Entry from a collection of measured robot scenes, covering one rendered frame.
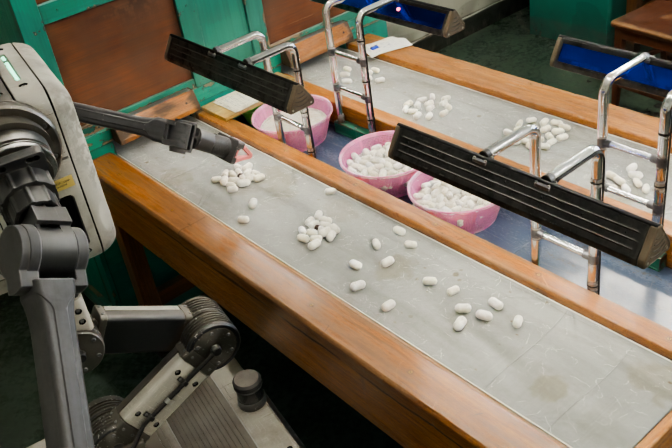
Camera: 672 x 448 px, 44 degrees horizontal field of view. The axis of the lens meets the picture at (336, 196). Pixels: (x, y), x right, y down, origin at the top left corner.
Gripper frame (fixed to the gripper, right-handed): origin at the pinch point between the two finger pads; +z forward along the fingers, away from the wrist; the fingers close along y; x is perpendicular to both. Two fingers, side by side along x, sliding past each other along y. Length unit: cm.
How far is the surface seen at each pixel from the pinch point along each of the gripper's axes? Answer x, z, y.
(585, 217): -18, -15, -111
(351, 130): -17.2, 39.9, 5.7
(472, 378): 19, -6, -98
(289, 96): -19.4, -15.4, -25.4
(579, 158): -28, -8, -102
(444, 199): -9, 28, -49
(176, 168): 13.2, -2.6, 27.3
